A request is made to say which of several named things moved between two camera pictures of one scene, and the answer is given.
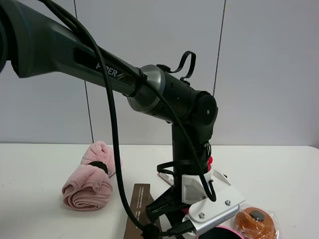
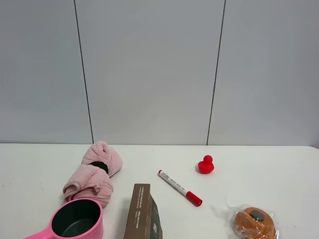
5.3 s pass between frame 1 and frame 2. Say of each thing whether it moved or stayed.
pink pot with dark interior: moved
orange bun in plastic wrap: stayed
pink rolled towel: stayed
